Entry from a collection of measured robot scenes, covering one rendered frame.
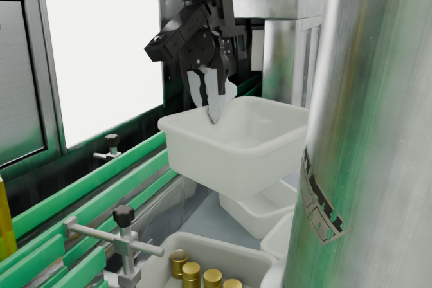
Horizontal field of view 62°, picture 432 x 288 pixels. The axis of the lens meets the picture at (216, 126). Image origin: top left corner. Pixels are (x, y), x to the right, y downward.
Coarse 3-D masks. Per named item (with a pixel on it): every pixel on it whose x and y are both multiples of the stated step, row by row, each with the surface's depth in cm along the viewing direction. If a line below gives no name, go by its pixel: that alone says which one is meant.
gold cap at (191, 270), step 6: (186, 264) 68; (192, 264) 68; (198, 264) 68; (186, 270) 66; (192, 270) 66; (198, 270) 66; (186, 276) 66; (192, 276) 66; (198, 276) 67; (186, 282) 66; (192, 282) 66; (198, 282) 67
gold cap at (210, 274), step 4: (208, 272) 66; (212, 272) 66; (216, 272) 66; (204, 276) 65; (208, 276) 65; (212, 276) 65; (216, 276) 65; (220, 276) 65; (204, 280) 64; (208, 280) 64; (212, 280) 64; (216, 280) 64; (220, 280) 65; (204, 284) 65; (208, 284) 64; (212, 284) 64; (216, 284) 64; (220, 284) 65
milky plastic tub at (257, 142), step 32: (160, 128) 49; (192, 128) 55; (224, 128) 61; (256, 128) 64; (288, 128) 60; (192, 160) 48; (224, 160) 43; (256, 160) 43; (288, 160) 50; (224, 192) 45; (256, 192) 46
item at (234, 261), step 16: (176, 240) 72; (192, 240) 72; (208, 240) 70; (192, 256) 72; (208, 256) 71; (224, 256) 69; (240, 256) 68; (256, 256) 67; (272, 256) 66; (144, 272) 62; (160, 272) 67; (224, 272) 70; (240, 272) 69; (256, 272) 67
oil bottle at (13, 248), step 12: (0, 180) 45; (0, 192) 46; (0, 204) 46; (0, 216) 46; (0, 228) 46; (12, 228) 48; (0, 240) 46; (12, 240) 48; (0, 252) 47; (12, 252) 48
